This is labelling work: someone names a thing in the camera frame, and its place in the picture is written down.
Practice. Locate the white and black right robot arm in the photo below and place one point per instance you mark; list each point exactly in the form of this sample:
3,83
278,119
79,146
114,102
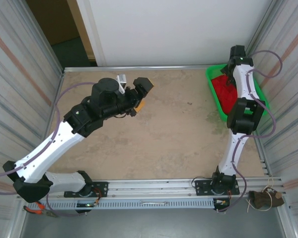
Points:
243,81

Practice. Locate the green plastic mesh basket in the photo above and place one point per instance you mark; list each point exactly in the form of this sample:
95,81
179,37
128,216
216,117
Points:
214,72

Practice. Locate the silver wrench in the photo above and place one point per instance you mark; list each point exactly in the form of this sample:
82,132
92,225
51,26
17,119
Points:
154,203

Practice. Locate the aluminium mounting rail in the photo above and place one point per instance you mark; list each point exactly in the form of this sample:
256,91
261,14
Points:
151,185

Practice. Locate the aluminium table frame bar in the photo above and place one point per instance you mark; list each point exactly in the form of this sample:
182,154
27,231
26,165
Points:
139,67

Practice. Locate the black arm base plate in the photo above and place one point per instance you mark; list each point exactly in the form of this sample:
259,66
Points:
101,188
202,187

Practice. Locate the red t-shirt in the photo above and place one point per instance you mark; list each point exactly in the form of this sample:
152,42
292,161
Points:
223,95

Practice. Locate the brown board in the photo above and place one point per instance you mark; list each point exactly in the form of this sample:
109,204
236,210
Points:
54,19

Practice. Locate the small black controller board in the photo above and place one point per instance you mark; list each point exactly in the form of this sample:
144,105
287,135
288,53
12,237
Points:
85,206
219,202

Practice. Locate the brown cloth pouch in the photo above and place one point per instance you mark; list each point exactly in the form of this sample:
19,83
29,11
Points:
260,199

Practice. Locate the beige door frame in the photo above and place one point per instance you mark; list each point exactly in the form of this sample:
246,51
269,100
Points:
80,24

